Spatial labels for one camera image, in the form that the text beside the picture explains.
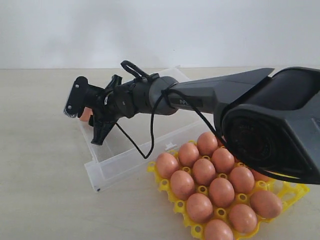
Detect yellow plastic egg tray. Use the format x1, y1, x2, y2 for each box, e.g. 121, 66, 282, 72
147, 134, 309, 240

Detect brown egg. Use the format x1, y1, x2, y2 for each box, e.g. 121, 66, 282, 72
233, 155, 243, 163
79, 107, 93, 122
155, 152, 180, 179
228, 203, 258, 234
204, 219, 234, 240
250, 190, 283, 219
186, 193, 213, 223
228, 166, 255, 194
192, 158, 216, 186
211, 147, 235, 174
250, 169, 271, 182
196, 131, 218, 156
178, 142, 200, 168
208, 177, 235, 208
170, 170, 195, 201

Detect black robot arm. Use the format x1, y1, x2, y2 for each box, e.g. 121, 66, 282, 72
83, 67, 320, 185

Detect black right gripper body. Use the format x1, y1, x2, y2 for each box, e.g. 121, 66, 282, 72
93, 74, 139, 125

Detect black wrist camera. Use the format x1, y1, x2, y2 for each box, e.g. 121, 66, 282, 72
63, 76, 105, 118

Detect clear plastic bin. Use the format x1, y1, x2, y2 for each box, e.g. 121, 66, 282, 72
77, 65, 216, 193

